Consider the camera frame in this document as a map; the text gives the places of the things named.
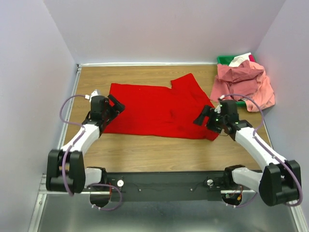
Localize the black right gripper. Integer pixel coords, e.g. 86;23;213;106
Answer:
194;104;227;134

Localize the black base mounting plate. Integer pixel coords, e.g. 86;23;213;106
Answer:
79;171;252;203

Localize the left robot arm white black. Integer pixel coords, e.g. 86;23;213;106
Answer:
45;91;125;195

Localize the aluminium frame rail left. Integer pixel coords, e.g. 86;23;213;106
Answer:
56;64;82;150

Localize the green plastic bin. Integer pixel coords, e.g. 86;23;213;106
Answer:
217;56;245;107

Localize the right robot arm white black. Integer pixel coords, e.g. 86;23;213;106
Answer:
194;100;303;207

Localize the white cloth in bin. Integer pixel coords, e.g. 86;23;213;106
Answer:
228;52;252;67

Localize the aluminium frame rail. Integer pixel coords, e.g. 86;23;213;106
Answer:
44;166;263;194
56;64;82;150

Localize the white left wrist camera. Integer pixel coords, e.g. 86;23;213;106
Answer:
84;89;101;102

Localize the red t shirt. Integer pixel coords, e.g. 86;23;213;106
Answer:
105;73;218;141

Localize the magenta cloth in bin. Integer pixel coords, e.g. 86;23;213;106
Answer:
249;54;256;62

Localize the aluminium frame rail front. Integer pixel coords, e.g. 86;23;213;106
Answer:
44;166;263;194

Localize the pink t shirt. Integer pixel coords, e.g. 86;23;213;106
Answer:
210;60;275;112

